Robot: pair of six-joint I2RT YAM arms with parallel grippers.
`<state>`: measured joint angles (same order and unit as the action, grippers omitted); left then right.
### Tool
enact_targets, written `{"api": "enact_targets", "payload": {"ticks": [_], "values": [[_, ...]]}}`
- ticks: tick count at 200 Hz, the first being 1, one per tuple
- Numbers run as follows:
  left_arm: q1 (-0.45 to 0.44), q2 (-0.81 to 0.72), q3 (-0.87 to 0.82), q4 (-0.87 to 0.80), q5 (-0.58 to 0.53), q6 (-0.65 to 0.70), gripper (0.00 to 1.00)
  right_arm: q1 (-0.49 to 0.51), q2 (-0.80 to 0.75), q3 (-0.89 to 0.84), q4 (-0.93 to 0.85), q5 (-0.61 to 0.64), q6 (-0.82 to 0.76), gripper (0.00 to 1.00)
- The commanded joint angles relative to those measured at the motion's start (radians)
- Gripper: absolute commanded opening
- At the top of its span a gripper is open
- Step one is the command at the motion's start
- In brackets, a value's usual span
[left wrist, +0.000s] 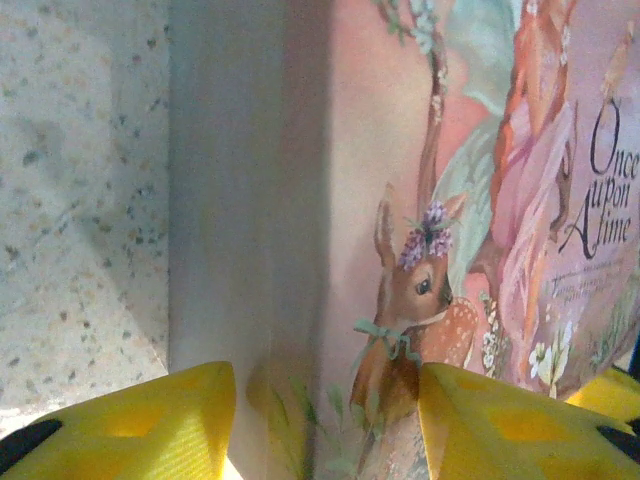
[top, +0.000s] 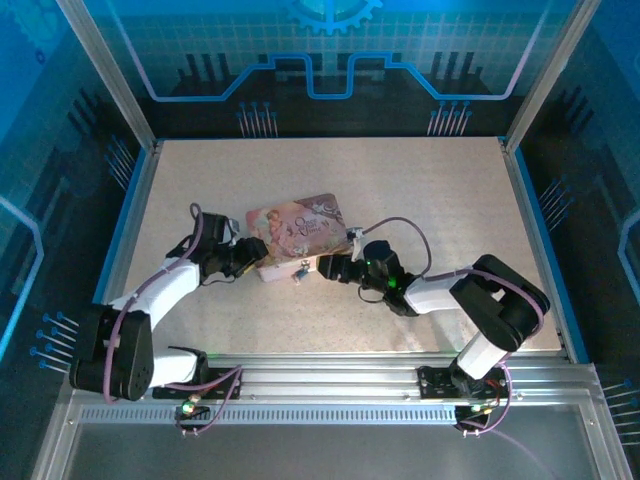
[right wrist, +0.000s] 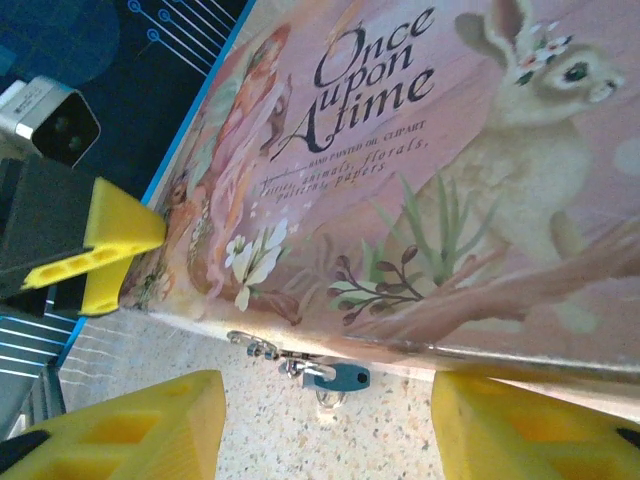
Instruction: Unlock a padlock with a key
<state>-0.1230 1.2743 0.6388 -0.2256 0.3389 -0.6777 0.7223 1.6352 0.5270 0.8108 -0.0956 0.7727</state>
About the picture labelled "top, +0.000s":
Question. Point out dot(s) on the small padlock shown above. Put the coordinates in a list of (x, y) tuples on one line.
[(303, 272)]

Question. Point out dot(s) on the aluminium table side rail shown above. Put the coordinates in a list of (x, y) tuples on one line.
[(535, 240), (132, 225)]

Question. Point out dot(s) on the grey metal front panel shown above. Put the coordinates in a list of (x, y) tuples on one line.
[(320, 452)]

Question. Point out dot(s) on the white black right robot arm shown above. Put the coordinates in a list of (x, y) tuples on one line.
[(435, 296)]

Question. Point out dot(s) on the pink illustrated tin box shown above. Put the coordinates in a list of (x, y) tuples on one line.
[(300, 230)]

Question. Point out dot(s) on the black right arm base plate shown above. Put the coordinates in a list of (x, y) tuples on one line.
[(435, 382)]

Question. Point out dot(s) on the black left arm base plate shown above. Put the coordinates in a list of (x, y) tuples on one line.
[(225, 382)]

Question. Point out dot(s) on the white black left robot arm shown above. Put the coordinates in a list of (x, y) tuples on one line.
[(165, 290)]

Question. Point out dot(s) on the aluminium frame post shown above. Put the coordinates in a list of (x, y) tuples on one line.
[(545, 75), (107, 75)]

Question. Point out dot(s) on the aluminium mounting rail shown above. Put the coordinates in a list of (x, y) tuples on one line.
[(325, 375)]

